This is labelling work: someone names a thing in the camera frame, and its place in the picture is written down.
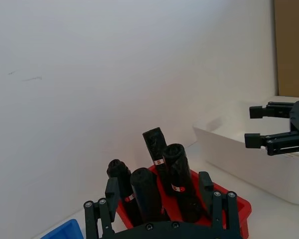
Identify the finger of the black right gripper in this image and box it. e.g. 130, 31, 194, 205
249, 101, 296, 120
244, 131, 299, 156

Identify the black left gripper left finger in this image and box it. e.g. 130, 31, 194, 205
84, 177, 121, 239

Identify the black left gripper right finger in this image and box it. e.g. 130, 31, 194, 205
198, 171, 240, 237

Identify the thin black bag roll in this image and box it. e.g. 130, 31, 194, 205
107, 159, 143, 227

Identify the thick black bag roll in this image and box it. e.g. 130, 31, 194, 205
162, 143, 208, 224
130, 167, 170, 224

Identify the red plastic bin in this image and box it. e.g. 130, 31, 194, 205
116, 165, 253, 238

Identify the white plastic bin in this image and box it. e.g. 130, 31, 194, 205
192, 94, 299, 206

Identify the blue plastic bin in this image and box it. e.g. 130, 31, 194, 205
40, 219, 86, 239

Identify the flattened black bag roll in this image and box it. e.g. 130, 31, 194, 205
142, 127, 170, 197

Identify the brown cardboard box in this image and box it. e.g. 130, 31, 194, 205
274, 0, 299, 98

